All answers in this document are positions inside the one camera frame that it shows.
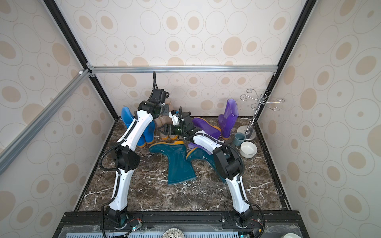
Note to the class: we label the right black frame post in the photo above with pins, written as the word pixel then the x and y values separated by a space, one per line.
pixel 295 34

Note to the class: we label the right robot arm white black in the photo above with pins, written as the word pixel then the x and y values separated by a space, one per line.
pixel 224 159

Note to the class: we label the left diagonal aluminium bar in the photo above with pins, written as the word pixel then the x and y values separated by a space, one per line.
pixel 24 138

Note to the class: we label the left black frame post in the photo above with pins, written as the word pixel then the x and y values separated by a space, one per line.
pixel 62 24

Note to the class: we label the metal cup tree stand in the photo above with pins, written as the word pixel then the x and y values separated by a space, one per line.
pixel 260 101

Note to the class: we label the dark green rain boot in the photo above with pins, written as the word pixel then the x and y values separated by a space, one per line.
pixel 200 154
pixel 179 168

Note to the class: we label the dark green rain boot left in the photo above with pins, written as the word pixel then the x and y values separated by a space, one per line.
pixel 179 168

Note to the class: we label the blue rain boot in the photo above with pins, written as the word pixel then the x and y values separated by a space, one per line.
pixel 149 133
pixel 127 118

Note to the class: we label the purple rain boot standing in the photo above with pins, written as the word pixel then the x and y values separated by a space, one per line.
pixel 227 120

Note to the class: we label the horizontal aluminium frame bar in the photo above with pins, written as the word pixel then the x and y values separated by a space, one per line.
pixel 184 69

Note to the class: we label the beige rain boot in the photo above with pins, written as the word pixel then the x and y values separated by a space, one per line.
pixel 162 120
pixel 169 105

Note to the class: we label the dark green rain boot right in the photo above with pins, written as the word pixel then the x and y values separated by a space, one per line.
pixel 200 154

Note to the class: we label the black frame post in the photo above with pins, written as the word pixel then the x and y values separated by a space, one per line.
pixel 62 24
pixel 295 34

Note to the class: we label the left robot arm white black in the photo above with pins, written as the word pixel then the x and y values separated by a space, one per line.
pixel 121 157

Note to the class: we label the purple rain boot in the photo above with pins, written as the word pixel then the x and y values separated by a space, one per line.
pixel 211 130
pixel 227 120

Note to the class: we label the white ceramic bowl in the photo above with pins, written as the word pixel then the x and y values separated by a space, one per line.
pixel 248 150

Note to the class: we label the grey-green ceramic mug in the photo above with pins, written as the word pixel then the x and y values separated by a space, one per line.
pixel 239 138

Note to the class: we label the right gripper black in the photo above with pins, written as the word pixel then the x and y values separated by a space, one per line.
pixel 168 129

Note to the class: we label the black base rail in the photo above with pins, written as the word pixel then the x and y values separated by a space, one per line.
pixel 193 224

